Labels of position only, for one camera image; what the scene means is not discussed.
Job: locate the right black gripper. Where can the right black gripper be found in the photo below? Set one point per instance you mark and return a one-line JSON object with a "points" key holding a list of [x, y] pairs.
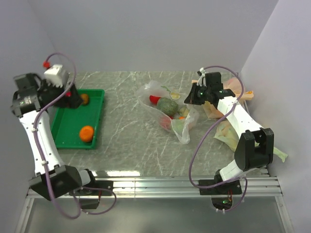
{"points": [[192, 98]]}

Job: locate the orange tied plastic bag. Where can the orange tied plastic bag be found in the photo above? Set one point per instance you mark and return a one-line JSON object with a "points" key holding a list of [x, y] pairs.
{"points": [[233, 89]]}

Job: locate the green tied plastic bag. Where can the green tied plastic bag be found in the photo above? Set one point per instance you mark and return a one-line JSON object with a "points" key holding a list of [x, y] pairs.
{"points": [[226, 133]]}

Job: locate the light green fake fruit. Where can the light green fake fruit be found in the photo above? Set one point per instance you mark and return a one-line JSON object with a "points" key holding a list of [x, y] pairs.
{"points": [[178, 126]]}

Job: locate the small brown-orange fake fruit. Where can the small brown-orange fake fruit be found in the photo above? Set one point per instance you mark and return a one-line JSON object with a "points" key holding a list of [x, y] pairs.
{"points": [[85, 99]]}

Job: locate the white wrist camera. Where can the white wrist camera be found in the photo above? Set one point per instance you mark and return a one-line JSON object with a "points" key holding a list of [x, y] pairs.
{"points": [[202, 74], [56, 76]]}

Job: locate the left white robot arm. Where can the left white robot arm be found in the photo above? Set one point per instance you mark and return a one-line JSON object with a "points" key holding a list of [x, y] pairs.
{"points": [[30, 102]]}

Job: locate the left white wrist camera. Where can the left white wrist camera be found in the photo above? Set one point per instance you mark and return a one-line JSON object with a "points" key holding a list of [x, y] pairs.
{"points": [[56, 76]]}

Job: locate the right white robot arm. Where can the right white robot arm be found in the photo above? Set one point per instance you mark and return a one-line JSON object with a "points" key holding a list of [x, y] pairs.
{"points": [[255, 147]]}

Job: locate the green fake melon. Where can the green fake melon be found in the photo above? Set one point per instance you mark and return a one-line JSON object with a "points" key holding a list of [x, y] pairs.
{"points": [[167, 106]]}

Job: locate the aluminium mounting rail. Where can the aluminium mounting rail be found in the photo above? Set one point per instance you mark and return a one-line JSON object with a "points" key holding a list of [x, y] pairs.
{"points": [[180, 187]]}

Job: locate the green plastic tray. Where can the green plastic tray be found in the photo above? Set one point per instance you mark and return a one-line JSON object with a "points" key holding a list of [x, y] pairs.
{"points": [[67, 122]]}

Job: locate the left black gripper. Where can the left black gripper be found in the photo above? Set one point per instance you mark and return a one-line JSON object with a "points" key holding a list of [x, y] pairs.
{"points": [[73, 101]]}

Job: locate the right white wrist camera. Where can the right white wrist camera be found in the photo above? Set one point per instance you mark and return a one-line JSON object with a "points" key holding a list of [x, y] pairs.
{"points": [[202, 74]]}

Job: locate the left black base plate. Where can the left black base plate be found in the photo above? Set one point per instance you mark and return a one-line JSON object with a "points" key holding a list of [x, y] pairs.
{"points": [[90, 196]]}

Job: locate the clear lemon-print plastic bag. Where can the clear lemon-print plastic bag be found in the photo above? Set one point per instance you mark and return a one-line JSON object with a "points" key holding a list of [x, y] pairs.
{"points": [[155, 88]]}

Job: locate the orange fake persimmon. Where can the orange fake persimmon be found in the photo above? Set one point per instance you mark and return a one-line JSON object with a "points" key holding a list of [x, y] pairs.
{"points": [[86, 134]]}

